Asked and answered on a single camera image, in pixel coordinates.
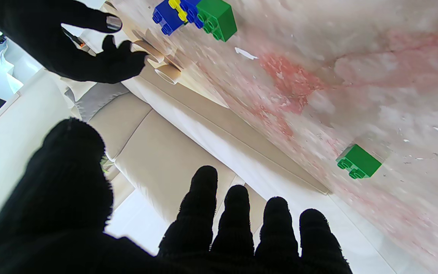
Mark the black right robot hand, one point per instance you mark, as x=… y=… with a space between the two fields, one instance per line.
x=36 y=30

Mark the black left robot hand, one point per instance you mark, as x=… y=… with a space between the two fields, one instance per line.
x=63 y=213

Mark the yellow toy brick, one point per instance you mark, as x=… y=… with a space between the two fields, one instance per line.
x=179 y=9

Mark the green toy brick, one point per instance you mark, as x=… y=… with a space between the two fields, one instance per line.
x=219 y=17
x=361 y=161

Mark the grey cushion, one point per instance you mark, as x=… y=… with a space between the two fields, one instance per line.
x=101 y=101

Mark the beige sofa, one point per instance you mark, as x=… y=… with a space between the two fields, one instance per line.
x=162 y=160

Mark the shallow wooden plate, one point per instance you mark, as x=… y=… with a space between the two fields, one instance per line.
x=152 y=51

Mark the wooden coffee table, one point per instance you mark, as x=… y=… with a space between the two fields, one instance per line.
x=200 y=89

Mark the white paper scrap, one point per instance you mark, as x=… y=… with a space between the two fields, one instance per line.
x=245 y=53

